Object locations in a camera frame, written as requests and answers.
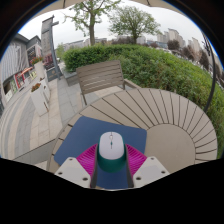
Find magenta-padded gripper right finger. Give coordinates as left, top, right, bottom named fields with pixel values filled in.
left=123, top=143, right=171, bottom=189

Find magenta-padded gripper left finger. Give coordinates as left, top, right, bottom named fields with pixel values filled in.
left=54, top=143, right=100, bottom=190

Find white and teal computer mouse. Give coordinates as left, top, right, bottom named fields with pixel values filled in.
left=97, top=131, right=128, bottom=174

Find blue mouse pad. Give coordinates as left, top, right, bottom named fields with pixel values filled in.
left=53, top=115, right=148, bottom=190

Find white planter with flowers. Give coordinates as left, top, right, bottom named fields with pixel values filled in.
left=30, top=56, right=47, bottom=82
left=29, top=82, right=52, bottom=117

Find slatted beige chair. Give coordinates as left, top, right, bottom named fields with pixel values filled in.
left=75, top=59, right=142, bottom=107

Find green hedge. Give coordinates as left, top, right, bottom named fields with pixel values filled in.
left=62, top=43, right=224, bottom=158

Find grey storefront building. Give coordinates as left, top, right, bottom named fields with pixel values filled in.
left=0, top=33, right=43, bottom=108

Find tall grey banner sign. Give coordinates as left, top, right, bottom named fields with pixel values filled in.
left=40, top=15, right=62, bottom=82

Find distant apartment buildings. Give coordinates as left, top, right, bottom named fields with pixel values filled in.
left=116, top=27, right=224, bottom=73

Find thin leaning tree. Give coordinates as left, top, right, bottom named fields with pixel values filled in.
left=64, top=0, right=122, bottom=47

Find round bushy tree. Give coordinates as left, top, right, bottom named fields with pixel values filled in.
left=108, top=5, right=163, bottom=45

